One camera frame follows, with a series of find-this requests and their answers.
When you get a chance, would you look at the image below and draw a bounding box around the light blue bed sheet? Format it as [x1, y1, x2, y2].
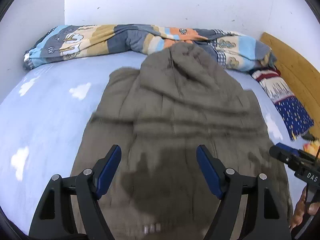
[0, 51, 308, 235]

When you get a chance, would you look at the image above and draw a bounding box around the wooden headboard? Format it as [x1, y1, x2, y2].
[259, 32, 320, 138]

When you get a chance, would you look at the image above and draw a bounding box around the yellow and pink floral cloth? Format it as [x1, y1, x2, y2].
[302, 140, 320, 159]

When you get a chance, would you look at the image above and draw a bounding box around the white and red printed pillow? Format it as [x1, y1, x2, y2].
[250, 68, 295, 104]

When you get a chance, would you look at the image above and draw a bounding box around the dark patterned cloth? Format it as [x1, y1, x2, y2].
[301, 131, 317, 141]

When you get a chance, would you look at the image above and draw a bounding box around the navy star print pillow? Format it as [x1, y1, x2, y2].
[274, 96, 315, 142]

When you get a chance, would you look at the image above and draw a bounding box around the patchwork cartoon quilt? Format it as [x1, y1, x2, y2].
[23, 24, 278, 72]

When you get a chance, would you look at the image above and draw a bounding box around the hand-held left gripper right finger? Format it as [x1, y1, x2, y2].
[196, 144, 292, 240]

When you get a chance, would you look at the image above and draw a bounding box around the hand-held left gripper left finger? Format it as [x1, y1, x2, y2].
[29, 144, 122, 240]

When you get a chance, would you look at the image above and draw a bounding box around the olive quilted jacket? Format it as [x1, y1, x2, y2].
[70, 42, 294, 240]

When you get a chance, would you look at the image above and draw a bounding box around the person's right hand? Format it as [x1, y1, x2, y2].
[289, 186, 320, 230]

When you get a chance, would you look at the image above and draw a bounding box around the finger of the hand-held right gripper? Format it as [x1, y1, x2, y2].
[269, 142, 304, 167]

